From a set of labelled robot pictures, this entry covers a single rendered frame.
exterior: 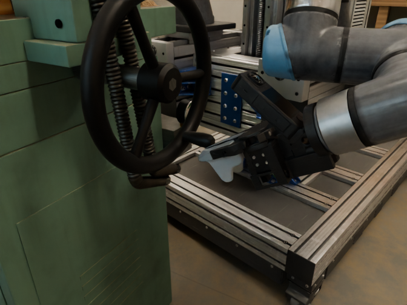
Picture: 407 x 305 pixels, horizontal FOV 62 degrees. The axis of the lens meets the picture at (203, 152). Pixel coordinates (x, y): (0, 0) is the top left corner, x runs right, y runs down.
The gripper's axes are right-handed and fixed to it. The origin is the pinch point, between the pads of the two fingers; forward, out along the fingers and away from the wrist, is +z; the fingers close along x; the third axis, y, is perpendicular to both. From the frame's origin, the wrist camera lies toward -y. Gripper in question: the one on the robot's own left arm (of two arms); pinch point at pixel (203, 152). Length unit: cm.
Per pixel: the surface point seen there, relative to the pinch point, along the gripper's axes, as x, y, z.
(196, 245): 46, 44, 62
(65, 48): -12.2, -22.0, 3.9
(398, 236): 95, 79, 2
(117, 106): -6.1, -12.7, 6.9
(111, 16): -12.3, -21.2, -6.3
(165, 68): -3.7, -14.2, -3.4
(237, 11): 320, -75, 129
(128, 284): 2, 27, 43
